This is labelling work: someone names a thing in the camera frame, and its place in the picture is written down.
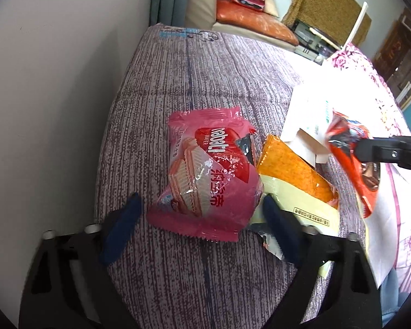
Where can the black and silver stereo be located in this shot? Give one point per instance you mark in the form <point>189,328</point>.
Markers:
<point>310,39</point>

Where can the pink floral quilt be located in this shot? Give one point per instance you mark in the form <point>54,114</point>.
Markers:
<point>390,116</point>

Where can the yellow patterned cloth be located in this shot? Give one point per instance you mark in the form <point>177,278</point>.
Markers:
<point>325,7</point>

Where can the white paper bag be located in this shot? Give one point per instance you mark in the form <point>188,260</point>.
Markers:
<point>308,116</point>

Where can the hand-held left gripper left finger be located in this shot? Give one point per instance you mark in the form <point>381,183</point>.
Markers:
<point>121,226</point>

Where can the purple striped bed sheet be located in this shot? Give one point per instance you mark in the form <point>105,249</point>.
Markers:
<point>198,109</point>

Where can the dark wooden cabinet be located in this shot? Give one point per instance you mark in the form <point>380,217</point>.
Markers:
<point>399,58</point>

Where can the orange-red drink powder packet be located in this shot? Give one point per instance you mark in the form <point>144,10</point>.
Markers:
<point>352,157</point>

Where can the orange and cream snack packet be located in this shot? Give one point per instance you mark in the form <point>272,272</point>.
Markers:
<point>294,174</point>

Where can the orange seat cushion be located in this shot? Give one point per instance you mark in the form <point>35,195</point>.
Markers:
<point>253,20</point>

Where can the white pole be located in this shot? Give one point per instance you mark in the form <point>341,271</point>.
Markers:
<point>355,24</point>

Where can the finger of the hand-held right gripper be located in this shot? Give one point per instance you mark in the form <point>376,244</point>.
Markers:
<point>366,150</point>

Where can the cream leather sofa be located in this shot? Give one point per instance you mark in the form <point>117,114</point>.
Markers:
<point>205,3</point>

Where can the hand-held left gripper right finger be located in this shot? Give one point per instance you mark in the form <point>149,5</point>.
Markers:
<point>282,229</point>

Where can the pink wafer packet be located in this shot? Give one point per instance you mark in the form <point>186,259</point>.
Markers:
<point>205,174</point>

